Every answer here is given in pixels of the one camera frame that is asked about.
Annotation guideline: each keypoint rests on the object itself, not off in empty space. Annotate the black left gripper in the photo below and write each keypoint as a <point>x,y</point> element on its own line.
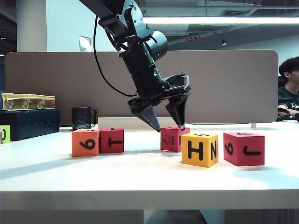
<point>149,101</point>

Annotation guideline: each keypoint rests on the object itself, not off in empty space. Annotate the red foam block letter O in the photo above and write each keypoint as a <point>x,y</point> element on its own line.
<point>172,147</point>

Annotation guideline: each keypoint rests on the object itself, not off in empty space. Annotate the red foam block letter L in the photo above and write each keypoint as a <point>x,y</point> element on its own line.
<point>116,135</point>

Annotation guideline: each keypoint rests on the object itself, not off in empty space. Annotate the yellow foam block letter H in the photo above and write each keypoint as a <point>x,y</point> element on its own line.
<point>198,161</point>

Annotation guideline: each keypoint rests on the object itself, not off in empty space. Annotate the red foam block letter A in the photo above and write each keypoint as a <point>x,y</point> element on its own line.
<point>240,144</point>

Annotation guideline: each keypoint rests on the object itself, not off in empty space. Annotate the orange foam block monkey print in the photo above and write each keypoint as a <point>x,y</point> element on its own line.
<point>79,137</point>

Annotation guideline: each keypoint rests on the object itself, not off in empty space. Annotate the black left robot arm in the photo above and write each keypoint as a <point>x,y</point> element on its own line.
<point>142,67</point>

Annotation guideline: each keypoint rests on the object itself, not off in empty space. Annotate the grey-brown desk divider panel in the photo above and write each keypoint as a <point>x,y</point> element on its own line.
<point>222,81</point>

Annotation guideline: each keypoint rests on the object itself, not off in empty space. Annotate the black mug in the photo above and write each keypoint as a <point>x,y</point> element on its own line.
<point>80,119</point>

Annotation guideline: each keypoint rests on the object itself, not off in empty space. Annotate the black ceiling spot lamp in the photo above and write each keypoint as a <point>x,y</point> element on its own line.
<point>224,43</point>

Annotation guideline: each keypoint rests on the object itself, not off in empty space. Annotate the white ceiling light strip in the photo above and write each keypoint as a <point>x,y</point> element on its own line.
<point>233,20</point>

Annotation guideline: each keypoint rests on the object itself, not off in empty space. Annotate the black chair armrest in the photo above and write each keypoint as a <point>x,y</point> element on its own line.
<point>281,119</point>

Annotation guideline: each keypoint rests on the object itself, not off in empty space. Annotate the person in dark green shirt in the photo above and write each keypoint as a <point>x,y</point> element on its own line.
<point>289,93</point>

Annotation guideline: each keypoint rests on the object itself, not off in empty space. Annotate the dark blue case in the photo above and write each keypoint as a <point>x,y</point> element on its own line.
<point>30,123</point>

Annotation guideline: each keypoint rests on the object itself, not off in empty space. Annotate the yellow patterned box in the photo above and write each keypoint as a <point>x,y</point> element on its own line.
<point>28,102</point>

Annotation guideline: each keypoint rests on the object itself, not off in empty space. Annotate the green foam block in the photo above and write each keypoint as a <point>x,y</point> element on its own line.
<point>8,135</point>

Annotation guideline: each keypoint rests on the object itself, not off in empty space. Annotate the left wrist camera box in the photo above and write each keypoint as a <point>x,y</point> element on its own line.
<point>180,80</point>

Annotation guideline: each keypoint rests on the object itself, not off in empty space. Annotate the white divider bracket foot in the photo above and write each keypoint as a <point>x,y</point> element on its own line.
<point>253,126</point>

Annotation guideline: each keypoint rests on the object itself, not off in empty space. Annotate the silver wall plate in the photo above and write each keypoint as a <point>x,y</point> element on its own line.
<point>84,44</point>

